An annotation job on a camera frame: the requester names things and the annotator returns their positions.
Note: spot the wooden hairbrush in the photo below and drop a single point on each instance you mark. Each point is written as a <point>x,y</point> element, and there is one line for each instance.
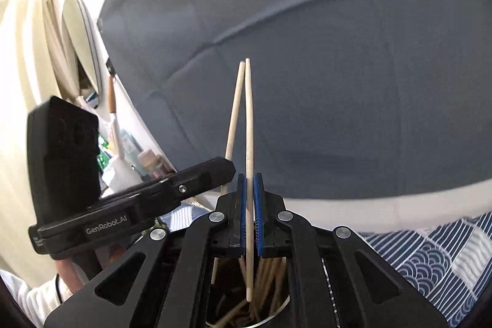
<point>112,113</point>

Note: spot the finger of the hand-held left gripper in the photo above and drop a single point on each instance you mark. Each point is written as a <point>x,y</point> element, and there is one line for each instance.
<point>207,174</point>

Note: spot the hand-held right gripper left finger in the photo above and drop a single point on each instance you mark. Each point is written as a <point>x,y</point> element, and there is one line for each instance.
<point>242,209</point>

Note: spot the person's left forearm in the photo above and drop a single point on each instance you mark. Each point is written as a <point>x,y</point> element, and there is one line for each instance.
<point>23,293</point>

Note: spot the person's left hand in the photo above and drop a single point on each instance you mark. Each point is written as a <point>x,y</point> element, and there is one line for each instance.
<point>71,274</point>

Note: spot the beige jar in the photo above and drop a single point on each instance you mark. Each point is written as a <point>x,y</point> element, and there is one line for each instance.
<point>152,162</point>

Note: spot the pale teal bottle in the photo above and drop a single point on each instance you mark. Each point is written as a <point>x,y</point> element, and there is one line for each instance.
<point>128,145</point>

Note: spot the wooden chopstick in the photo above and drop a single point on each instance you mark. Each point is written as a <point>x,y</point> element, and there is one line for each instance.
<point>250,120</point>
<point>234,113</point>

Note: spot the round wall mirror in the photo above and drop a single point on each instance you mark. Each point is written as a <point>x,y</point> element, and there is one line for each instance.
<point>78,39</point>

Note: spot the green packet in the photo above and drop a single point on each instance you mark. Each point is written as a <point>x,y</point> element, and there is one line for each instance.
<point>103,155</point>

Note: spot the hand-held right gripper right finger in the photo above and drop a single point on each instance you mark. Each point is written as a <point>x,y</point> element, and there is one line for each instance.
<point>259,212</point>

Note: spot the cream curtain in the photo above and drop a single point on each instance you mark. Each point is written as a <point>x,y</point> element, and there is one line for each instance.
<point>57,55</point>

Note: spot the black cylindrical utensil holder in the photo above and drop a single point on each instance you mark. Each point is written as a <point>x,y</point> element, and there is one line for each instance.
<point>225,303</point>

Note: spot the grey backdrop cloth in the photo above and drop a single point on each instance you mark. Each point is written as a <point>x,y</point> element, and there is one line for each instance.
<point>307,43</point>

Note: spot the blue patterned tablecloth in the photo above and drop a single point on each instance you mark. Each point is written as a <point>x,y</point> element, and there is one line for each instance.
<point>442,266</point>

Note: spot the white pouch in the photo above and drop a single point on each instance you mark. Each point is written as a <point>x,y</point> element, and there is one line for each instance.
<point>119,174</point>

